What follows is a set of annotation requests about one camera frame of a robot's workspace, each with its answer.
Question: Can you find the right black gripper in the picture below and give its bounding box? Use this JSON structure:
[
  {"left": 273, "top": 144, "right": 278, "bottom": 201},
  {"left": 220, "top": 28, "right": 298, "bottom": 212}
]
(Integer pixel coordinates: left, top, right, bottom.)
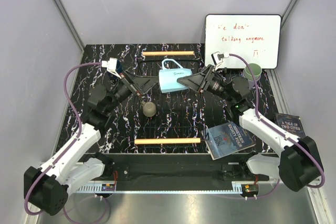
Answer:
[{"left": 177, "top": 64, "right": 234, "bottom": 103}]

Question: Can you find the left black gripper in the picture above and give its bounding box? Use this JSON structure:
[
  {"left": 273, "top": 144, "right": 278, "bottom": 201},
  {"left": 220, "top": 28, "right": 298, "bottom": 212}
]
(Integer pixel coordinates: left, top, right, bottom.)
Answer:
[{"left": 105, "top": 70, "right": 160, "bottom": 113}]

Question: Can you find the taupe ceramic mug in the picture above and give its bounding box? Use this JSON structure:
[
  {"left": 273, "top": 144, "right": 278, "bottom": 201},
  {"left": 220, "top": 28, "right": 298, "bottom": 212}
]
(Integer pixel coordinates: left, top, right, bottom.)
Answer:
[{"left": 141, "top": 101, "right": 156, "bottom": 118}]

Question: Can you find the light blue faceted cup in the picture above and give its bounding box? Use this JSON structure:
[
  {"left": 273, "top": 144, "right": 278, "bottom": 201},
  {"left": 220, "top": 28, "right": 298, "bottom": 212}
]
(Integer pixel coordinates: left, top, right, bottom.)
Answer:
[{"left": 159, "top": 59, "right": 192, "bottom": 93}]

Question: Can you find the dark blue ceramic cup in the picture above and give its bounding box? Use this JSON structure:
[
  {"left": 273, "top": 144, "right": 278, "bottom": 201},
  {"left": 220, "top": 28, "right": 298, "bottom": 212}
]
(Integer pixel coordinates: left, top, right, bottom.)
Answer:
[{"left": 115, "top": 61, "right": 123, "bottom": 74}]

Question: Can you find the lavender plastic cup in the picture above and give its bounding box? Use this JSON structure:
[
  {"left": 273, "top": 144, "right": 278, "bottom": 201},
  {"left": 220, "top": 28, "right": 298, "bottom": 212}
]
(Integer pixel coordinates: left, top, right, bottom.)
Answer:
[{"left": 247, "top": 79, "right": 255, "bottom": 90}]

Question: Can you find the sage green plastic cup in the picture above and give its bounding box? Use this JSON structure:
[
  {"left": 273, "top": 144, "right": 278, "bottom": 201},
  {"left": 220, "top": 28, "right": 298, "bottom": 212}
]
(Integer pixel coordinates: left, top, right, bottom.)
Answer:
[{"left": 243, "top": 63, "right": 262, "bottom": 81}]

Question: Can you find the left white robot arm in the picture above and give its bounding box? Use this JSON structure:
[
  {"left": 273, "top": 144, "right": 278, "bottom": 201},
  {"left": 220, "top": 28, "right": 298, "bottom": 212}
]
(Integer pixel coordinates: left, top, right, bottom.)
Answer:
[{"left": 24, "top": 71, "right": 159, "bottom": 216}]

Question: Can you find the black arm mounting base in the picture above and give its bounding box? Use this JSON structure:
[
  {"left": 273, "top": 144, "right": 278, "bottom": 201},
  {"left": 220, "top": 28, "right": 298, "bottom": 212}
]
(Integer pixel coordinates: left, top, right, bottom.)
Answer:
[{"left": 107, "top": 154, "right": 269, "bottom": 185}]

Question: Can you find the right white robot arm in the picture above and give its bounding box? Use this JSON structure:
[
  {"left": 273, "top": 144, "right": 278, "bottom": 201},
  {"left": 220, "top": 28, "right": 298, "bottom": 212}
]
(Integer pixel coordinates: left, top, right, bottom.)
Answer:
[{"left": 177, "top": 65, "right": 325, "bottom": 192}]

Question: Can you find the white dry-erase board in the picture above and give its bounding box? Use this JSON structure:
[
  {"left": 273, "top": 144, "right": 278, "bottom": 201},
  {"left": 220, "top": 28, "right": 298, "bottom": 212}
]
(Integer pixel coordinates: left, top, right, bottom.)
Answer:
[{"left": 204, "top": 14, "right": 282, "bottom": 69}]

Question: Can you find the Nineteen Eighty-Four book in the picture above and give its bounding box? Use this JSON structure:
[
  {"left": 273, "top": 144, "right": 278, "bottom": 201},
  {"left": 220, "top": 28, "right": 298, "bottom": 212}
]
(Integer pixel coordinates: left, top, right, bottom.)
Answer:
[{"left": 204, "top": 122, "right": 256, "bottom": 160}]

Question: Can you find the Tale of Two Cities book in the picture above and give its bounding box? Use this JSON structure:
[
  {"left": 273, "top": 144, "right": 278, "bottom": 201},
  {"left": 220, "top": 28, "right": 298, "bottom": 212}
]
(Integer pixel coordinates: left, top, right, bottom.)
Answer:
[{"left": 274, "top": 113, "right": 306, "bottom": 138}]

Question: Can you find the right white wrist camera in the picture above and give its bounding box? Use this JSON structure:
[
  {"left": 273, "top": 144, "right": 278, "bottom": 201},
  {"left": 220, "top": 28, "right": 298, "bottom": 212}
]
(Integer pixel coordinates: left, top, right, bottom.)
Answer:
[{"left": 211, "top": 51, "right": 230, "bottom": 71}]

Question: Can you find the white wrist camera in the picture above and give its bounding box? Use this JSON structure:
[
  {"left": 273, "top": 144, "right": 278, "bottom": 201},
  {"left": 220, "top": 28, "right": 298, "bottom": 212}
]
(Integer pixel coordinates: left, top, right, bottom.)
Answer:
[
  {"left": 101, "top": 58, "right": 121, "bottom": 79},
  {"left": 211, "top": 51, "right": 230, "bottom": 71}
]

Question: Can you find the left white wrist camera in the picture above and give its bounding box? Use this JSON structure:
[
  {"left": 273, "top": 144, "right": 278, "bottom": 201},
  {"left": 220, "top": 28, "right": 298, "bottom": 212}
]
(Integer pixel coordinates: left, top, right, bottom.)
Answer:
[{"left": 101, "top": 58, "right": 121, "bottom": 79}]

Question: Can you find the far wooden rack handle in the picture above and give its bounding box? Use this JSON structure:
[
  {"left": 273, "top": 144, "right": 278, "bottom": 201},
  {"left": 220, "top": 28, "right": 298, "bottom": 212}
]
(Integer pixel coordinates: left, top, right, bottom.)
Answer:
[{"left": 142, "top": 51, "right": 195, "bottom": 56}]

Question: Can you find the wooden rack handle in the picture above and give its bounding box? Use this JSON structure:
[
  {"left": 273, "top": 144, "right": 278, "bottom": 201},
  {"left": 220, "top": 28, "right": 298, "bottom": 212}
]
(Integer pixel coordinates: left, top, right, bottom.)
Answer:
[
  {"left": 134, "top": 138, "right": 201, "bottom": 145},
  {"left": 142, "top": 51, "right": 195, "bottom": 56}
]

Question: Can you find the black wire dish rack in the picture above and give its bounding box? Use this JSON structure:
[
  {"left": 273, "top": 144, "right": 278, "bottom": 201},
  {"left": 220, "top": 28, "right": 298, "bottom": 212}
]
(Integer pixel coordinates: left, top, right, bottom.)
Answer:
[{"left": 134, "top": 58, "right": 211, "bottom": 147}]

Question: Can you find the near wooden rack handle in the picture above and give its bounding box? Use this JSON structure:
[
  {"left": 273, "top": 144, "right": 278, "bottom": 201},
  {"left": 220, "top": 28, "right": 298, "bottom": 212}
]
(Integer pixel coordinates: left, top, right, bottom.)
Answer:
[{"left": 134, "top": 138, "right": 201, "bottom": 145}]

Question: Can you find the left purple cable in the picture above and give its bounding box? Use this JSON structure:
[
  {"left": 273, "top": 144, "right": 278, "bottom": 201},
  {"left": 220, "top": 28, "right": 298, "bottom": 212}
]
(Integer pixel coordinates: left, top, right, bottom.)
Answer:
[{"left": 24, "top": 62, "right": 118, "bottom": 222}]

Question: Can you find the purple cable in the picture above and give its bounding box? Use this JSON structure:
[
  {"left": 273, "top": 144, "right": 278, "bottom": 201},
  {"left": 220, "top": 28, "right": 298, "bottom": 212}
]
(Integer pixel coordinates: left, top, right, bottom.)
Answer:
[
  {"left": 24, "top": 62, "right": 118, "bottom": 222},
  {"left": 228, "top": 53, "right": 326, "bottom": 200}
]

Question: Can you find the white slotted cable duct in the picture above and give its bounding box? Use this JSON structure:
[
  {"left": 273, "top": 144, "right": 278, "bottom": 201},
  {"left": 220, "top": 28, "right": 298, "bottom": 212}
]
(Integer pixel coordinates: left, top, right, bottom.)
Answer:
[{"left": 75, "top": 182, "right": 243, "bottom": 194}]

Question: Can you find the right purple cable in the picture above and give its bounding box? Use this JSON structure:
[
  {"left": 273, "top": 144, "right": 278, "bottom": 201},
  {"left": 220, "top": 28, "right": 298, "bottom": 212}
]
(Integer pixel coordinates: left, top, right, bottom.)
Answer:
[{"left": 228, "top": 53, "right": 326, "bottom": 200}]

